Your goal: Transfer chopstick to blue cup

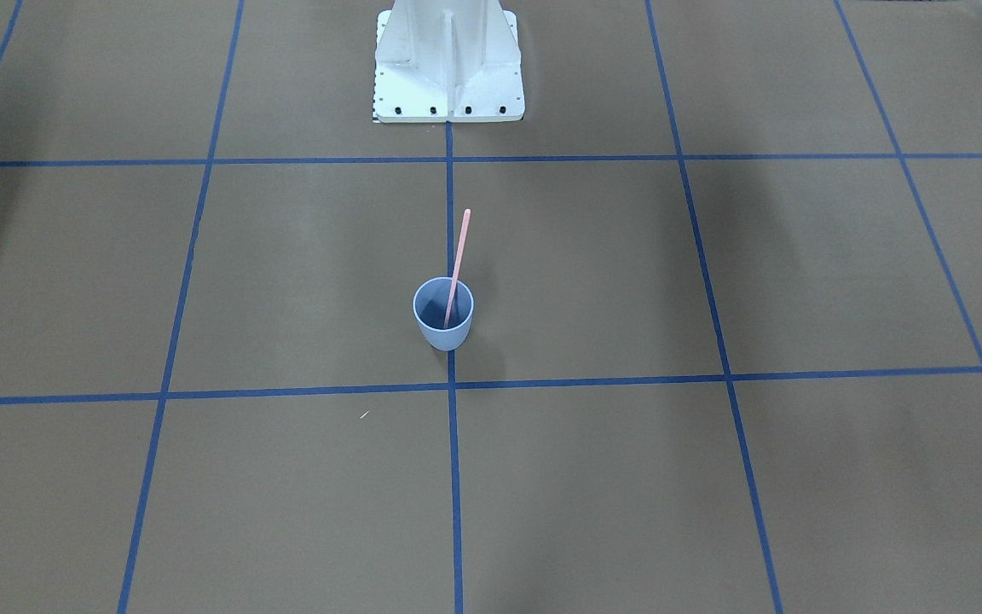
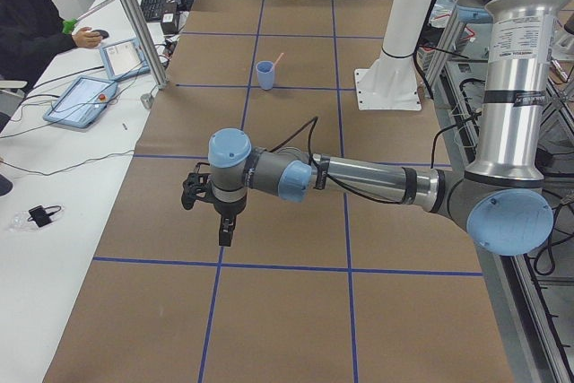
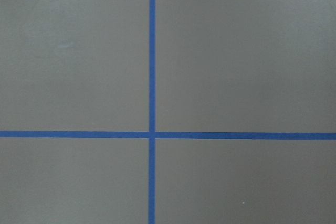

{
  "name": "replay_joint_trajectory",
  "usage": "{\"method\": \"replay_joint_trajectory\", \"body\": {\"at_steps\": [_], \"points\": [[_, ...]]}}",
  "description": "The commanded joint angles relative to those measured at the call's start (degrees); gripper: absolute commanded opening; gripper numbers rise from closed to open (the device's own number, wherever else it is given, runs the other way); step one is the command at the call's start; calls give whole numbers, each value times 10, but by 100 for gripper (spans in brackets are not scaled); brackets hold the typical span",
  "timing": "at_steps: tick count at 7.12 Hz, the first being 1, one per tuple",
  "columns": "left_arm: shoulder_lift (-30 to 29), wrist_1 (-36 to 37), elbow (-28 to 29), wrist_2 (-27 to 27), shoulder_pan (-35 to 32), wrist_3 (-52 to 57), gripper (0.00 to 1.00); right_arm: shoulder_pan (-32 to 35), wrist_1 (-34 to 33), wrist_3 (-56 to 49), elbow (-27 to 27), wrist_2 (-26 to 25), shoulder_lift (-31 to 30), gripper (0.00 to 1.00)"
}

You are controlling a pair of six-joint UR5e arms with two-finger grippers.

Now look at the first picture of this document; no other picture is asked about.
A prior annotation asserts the light blue plastic cup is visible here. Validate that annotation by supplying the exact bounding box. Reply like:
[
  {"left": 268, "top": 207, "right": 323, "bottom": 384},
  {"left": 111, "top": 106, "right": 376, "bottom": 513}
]
[{"left": 412, "top": 276, "right": 476, "bottom": 352}]

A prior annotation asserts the pink chopstick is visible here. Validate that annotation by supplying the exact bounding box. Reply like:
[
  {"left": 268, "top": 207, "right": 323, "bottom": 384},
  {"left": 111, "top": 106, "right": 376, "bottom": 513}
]
[{"left": 443, "top": 207, "right": 471, "bottom": 329}]

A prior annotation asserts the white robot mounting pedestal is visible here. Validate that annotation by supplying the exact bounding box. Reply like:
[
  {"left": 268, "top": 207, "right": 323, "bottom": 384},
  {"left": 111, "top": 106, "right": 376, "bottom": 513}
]
[{"left": 372, "top": 1, "right": 526, "bottom": 124}]

